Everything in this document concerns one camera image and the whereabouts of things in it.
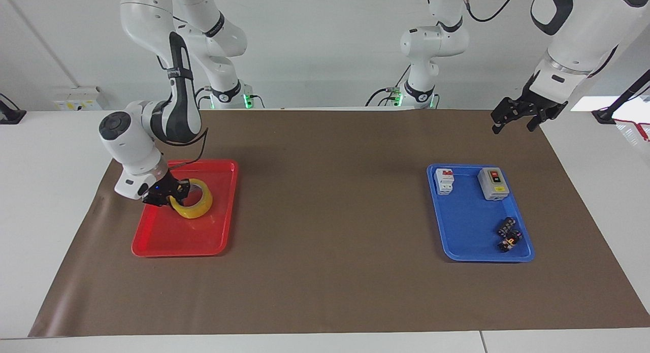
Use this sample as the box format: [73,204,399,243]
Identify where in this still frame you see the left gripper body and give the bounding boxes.
[518,73,558,116]

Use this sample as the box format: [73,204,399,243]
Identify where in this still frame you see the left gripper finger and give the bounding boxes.
[490,96,525,135]
[526,102,569,133]

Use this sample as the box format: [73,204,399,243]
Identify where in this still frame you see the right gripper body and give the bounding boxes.
[142,171,179,207]

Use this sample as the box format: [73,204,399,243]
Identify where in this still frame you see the yellow tape roll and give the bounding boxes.
[169,178,214,220]

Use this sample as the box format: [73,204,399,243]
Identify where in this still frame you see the red plastic tray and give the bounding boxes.
[131,159,239,258]

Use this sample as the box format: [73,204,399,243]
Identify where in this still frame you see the black stand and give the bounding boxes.
[591,69,650,123]
[0,93,27,125]

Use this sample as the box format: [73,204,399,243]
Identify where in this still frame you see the white circuit breaker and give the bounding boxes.
[435,168,454,196]

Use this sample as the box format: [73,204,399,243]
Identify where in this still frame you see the blue plastic tray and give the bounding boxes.
[426,163,535,263]

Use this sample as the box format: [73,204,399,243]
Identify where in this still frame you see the black cable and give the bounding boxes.
[194,86,214,110]
[164,127,210,172]
[463,0,523,23]
[365,63,412,108]

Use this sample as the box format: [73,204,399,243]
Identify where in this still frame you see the grey push-button switch box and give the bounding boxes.
[477,167,510,201]

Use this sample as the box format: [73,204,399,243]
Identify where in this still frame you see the red cable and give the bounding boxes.
[613,118,650,141]

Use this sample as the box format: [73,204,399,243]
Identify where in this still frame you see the white wall socket box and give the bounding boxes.
[53,86,105,112]

